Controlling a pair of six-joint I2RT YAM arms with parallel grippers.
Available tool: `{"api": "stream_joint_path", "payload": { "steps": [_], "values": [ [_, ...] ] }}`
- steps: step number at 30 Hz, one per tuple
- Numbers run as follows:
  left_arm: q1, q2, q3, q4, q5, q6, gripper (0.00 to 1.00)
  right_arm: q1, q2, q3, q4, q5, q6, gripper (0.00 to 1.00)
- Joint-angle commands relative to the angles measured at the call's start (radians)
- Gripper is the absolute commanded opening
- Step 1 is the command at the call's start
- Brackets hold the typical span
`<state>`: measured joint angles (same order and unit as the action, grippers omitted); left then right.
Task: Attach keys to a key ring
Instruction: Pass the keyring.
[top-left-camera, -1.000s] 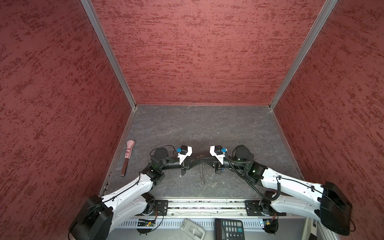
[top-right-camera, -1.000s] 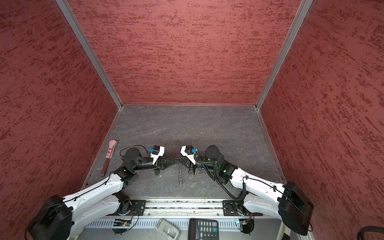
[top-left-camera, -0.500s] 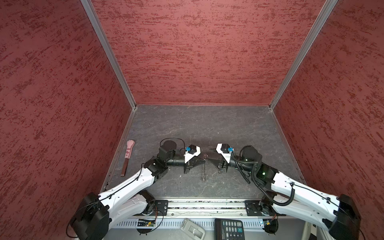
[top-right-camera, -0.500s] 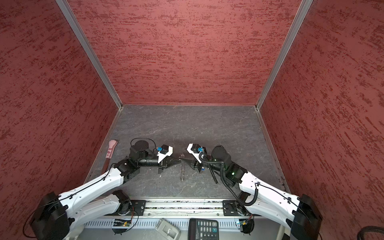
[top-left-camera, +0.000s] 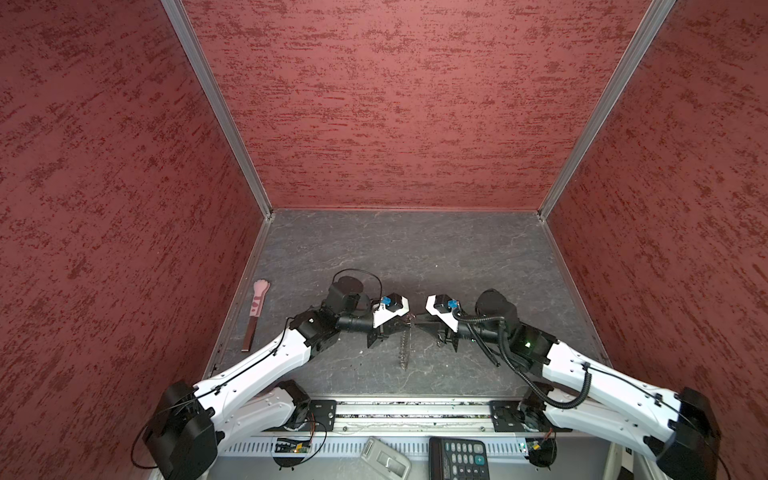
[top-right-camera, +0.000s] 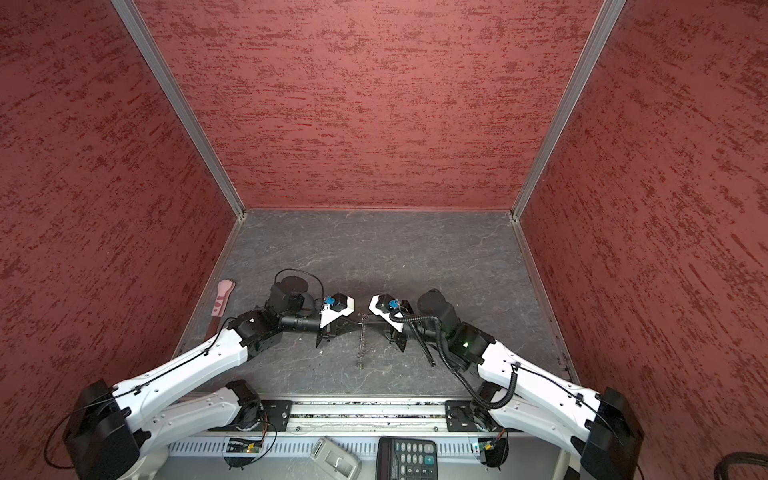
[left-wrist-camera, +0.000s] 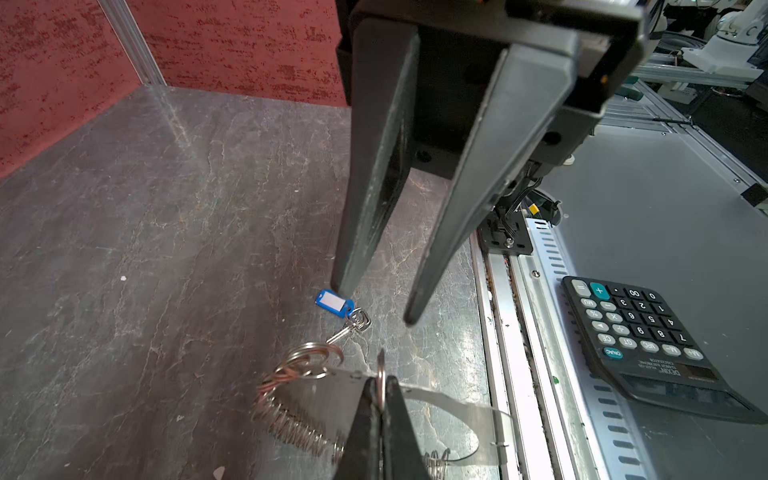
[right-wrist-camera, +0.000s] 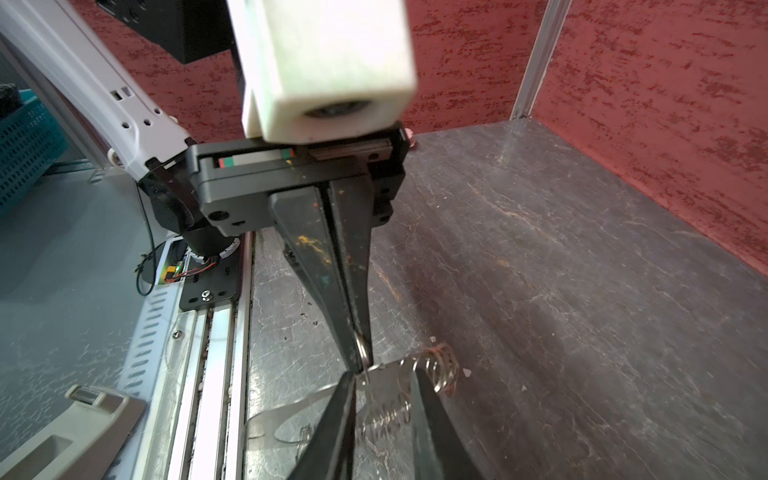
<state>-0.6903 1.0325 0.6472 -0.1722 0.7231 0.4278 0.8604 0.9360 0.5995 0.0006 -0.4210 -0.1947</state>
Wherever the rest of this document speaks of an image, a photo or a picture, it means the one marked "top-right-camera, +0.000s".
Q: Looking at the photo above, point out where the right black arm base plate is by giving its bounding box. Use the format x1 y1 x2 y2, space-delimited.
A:
444 400 499 432

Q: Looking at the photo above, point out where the black cable loop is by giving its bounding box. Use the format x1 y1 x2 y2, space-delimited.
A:
713 451 768 480

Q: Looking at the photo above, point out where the pink paw back scratcher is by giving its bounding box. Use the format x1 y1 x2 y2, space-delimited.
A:
203 279 236 340

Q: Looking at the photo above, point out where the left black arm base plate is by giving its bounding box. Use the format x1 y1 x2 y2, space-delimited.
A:
232 400 294 432

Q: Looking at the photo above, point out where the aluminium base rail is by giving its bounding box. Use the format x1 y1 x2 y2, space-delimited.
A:
124 395 610 436

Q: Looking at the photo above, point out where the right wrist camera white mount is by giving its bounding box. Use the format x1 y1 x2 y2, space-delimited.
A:
368 294 403 333

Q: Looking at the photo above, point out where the black desk calculator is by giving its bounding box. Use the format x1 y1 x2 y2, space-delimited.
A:
375 436 438 480

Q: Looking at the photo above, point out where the grey plastic device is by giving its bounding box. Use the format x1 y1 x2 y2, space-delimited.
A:
310 437 362 480

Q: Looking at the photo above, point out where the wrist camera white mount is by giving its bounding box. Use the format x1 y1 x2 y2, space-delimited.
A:
368 294 403 333
320 293 355 329

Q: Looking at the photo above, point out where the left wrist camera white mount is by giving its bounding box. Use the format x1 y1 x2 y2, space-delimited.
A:
320 293 355 329

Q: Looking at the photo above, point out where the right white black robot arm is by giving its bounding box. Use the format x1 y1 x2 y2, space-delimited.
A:
369 289 645 479

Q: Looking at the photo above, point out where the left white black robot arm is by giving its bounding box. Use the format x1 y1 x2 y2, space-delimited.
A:
58 269 355 479

